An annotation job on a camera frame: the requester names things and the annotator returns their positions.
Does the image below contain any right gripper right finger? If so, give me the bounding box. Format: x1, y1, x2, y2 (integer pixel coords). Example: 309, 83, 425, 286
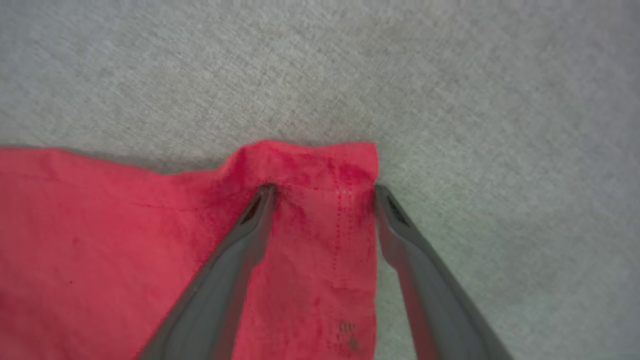
373, 184, 514, 360

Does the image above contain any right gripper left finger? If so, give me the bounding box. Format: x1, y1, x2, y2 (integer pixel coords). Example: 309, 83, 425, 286
136, 184, 277, 360

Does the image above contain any red printed jersey garment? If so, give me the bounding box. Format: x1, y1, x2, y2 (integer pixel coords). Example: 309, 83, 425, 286
0, 140, 380, 360

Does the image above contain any grey fabric sofa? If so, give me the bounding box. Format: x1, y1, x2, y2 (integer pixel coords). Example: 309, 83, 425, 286
0, 0, 640, 360

